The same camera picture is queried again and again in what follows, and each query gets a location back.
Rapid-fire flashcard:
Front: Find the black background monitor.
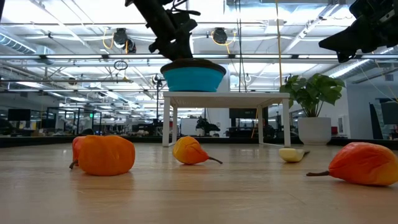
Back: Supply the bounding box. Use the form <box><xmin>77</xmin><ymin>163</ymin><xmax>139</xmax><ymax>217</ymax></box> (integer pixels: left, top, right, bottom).
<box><xmin>7</xmin><ymin>108</ymin><xmax>32</xmax><ymax>123</ymax></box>

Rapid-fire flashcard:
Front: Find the black aluminium table frame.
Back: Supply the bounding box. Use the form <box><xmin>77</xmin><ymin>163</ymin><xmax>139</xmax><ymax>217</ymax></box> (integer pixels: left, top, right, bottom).
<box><xmin>0</xmin><ymin>134</ymin><xmax>398</xmax><ymax>148</ymax></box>

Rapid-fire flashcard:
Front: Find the blue collapsible bowl grey rim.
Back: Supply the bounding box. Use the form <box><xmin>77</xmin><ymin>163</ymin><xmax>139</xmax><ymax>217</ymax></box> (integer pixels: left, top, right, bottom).
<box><xmin>160</xmin><ymin>58</ymin><xmax>228</xmax><ymax>93</ymax></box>

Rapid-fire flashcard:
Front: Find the black hanging cable loop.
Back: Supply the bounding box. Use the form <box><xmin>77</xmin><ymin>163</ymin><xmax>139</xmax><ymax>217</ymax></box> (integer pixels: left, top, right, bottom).
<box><xmin>113</xmin><ymin>59</ymin><xmax>129</xmax><ymax>72</ymax></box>

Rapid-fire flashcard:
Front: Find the yellow hanging cable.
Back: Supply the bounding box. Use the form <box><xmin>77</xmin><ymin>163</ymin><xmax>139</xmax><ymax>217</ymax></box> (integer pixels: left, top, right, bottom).
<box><xmin>274</xmin><ymin>0</ymin><xmax>283</xmax><ymax>88</ymax></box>

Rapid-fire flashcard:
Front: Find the white perforated shelf riser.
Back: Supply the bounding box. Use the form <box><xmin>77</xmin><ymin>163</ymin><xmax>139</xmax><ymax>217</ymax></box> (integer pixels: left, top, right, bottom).
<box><xmin>162</xmin><ymin>91</ymin><xmax>292</xmax><ymax>148</ymax></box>

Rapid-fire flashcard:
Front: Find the black wall screen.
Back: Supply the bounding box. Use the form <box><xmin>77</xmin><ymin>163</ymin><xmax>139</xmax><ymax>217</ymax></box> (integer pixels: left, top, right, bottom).
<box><xmin>229</xmin><ymin>107</ymin><xmax>258</xmax><ymax>119</ymax></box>

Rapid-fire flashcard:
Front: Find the silver ventilation duct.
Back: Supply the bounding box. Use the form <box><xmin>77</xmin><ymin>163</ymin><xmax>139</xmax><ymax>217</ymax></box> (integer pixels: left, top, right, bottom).
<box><xmin>0</xmin><ymin>30</ymin><xmax>56</xmax><ymax>65</ymax></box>

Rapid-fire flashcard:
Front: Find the green potted plant white pot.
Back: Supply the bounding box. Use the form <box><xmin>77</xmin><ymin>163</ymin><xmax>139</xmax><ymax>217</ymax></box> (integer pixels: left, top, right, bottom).
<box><xmin>279</xmin><ymin>72</ymin><xmax>346</xmax><ymax>146</ymax></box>

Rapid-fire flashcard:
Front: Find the black ceiling cable reel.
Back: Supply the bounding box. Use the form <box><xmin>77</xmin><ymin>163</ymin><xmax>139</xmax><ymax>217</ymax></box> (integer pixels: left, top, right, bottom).
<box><xmin>212</xmin><ymin>27</ymin><xmax>236</xmax><ymax>54</ymax></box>
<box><xmin>112</xmin><ymin>27</ymin><xmax>137</xmax><ymax>54</ymax></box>

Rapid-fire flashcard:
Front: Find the orange toy mandarin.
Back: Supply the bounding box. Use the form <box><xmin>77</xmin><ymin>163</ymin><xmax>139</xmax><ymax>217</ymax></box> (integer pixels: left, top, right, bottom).
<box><xmin>77</xmin><ymin>134</ymin><xmax>136</xmax><ymax>177</ymax></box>

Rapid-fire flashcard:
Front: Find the orange red toy pear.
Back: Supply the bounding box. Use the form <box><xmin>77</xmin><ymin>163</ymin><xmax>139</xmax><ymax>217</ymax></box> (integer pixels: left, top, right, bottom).
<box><xmin>172</xmin><ymin>135</ymin><xmax>223</xmax><ymax>166</ymax></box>
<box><xmin>68</xmin><ymin>136</ymin><xmax>86</xmax><ymax>170</ymax></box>
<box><xmin>305</xmin><ymin>141</ymin><xmax>398</xmax><ymax>187</ymax></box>

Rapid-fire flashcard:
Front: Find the black background panel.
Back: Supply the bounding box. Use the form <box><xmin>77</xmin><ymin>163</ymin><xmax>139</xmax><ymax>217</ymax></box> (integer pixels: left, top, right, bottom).
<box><xmin>369</xmin><ymin>98</ymin><xmax>398</xmax><ymax>141</ymax></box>

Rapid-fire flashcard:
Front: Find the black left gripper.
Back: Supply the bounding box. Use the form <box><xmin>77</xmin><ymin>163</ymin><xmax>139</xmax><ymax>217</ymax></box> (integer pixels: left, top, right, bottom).
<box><xmin>148</xmin><ymin>9</ymin><xmax>201</xmax><ymax>62</ymax></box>

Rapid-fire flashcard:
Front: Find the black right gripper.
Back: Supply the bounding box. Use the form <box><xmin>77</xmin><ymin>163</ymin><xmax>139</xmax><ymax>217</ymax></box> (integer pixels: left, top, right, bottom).
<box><xmin>318</xmin><ymin>0</ymin><xmax>398</xmax><ymax>64</ymax></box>

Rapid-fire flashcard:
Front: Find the white background board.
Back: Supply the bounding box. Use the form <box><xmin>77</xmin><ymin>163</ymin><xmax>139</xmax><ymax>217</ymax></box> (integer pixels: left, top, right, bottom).
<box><xmin>180</xmin><ymin>118</ymin><xmax>200</xmax><ymax>137</ymax></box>

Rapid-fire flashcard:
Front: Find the table knife pale yellow handle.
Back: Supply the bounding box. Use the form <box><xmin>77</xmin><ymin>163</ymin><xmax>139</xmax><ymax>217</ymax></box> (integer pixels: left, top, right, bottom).
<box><xmin>278</xmin><ymin>147</ymin><xmax>311</xmax><ymax>164</ymax></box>

